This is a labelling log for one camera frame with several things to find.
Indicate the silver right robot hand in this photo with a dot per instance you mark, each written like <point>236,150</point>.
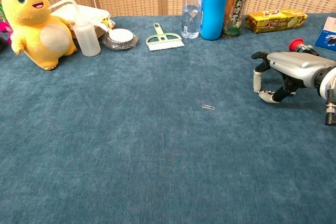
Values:
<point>296,64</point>

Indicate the blue and white cookie box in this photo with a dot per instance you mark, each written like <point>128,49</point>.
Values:
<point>326,33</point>

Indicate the red emergency stop button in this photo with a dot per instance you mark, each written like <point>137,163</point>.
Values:
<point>296,44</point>

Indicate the white takeaway food box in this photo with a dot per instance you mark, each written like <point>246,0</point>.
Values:
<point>89,15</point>

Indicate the green and white brush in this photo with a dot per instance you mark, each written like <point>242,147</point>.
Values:
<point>164,41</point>

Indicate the green tea drink bottle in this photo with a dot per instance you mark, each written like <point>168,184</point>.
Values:
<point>236,6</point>

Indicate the blue fabric tablecloth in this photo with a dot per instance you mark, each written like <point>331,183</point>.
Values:
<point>147,134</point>

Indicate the yellow biscuit package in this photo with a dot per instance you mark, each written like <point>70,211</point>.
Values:
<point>275,20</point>

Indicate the round foil-wrapped white container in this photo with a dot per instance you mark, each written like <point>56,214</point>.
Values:
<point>120,38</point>

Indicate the silver paper clip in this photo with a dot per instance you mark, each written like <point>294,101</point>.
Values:
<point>208,107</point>

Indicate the clear water bottle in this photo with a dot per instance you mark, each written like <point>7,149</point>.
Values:
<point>191,11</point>

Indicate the white plastic squeeze bottle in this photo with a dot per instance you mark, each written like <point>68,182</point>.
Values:
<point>86,37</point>

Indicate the blue cylindrical bottle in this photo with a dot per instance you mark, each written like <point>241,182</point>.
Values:
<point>214,6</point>

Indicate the metal ball chain rod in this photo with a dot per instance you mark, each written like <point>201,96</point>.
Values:
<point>265,91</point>

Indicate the yellow plush dinosaur toy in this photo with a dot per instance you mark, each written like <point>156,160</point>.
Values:
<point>31,24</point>

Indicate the pink plush toy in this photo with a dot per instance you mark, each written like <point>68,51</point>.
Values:
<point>4,28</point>

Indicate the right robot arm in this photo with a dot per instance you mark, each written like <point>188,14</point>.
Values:
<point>328,85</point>

